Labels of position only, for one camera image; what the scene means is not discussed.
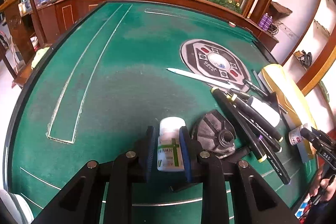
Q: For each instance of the white cylindrical bottle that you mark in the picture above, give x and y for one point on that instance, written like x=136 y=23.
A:
x=266 y=111

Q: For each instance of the black marker white cap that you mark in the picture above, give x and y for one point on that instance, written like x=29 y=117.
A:
x=239 y=124

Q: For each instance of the black pen on table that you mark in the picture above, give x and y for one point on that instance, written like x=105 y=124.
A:
x=270 y=146

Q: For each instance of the person's right hand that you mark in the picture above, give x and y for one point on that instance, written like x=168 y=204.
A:
x=320 y=182

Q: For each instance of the yellow-edged white tray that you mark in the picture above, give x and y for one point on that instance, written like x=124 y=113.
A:
x=293 y=101

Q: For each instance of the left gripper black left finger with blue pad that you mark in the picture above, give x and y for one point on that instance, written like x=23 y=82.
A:
x=133 y=166

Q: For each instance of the round mahjong table control panel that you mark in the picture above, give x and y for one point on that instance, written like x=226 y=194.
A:
x=212 y=60

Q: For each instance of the black gel pen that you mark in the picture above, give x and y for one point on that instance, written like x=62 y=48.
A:
x=271 y=98

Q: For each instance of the white green-label pill bottle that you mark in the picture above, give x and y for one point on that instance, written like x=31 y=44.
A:
x=169 y=154

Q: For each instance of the white pen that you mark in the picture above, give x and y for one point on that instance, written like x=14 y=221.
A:
x=225 y=85

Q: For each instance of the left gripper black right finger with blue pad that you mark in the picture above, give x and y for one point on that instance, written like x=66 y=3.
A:
x=202 y=167

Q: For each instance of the black marker yellow cap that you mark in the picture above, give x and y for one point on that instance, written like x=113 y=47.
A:
x=259 y=119

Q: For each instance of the purple bottles on shelf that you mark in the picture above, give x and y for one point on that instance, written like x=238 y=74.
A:
x=265 y=22

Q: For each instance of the black round mesh cap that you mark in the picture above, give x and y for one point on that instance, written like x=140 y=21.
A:
x=215 y=133

